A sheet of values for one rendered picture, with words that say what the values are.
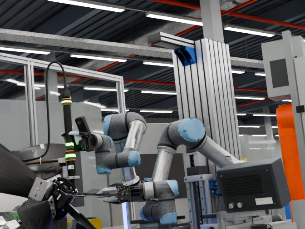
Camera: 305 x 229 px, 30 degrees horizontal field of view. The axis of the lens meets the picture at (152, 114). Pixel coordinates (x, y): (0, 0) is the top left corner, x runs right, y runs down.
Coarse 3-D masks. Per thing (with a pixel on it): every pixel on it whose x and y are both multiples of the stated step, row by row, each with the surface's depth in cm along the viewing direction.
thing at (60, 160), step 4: (60, 160) 254; (64, 160) 254; (60, 164) 253; (64, 164) 253; (64, 168) 254; (64, 172) 253; (64, 176) 253; (68, 176) 251; (72, 176) 251; (76, 176) 252
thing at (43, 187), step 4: (36, 180) 242; (40, 180) 243; (44, 180) 243; (36, 184) 242; (40, 184) 242; (44, 184) 243; (48, 184) 244; (32, 188) 241; (36, 188) 241; (40, 188) 242; (44, 188) 243; (32, 192) 240; (36, 192) 241; (40, 192) 242; (44, 192) 243; (28, 196) 240; (32, 196) 240; (36, 196) 241; (40, 196) 242; (40, 200) 242
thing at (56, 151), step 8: (56, 144) 271; (64, 144) 273; (24, 152) 266; (40, 152) 266; (48, 152) 266; (56, 152) 266; (64, 152) 267; (32, 160) 262; (32, 168) 259; (40, 168) 258; (48, 168) 258; (56, 168) 257; (40, 176) 255; (48, 176) 254
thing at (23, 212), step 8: (24, 208) 215; (32, 208) 219; (40, 208) 225; (48, 208) 231; (24, 216) 213; (32, 216) 217; (40, 216) 222; (48, 216) 229; (24, 224) 211; (32, 224) 215; (40, 224) 221; (48, 224) 229
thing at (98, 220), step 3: (90, 219) 290; (93, 219) 292; (96, 219) 293; (99, 219) 295; (69, 222) 296; (90, 222) 290; (93, 222) 291; (96, 222) 293; (99, 222) 295; (93, 225) 291; (96, 225) 293; (99, 225) 294; (96, 228) 292; (99, 228) 294
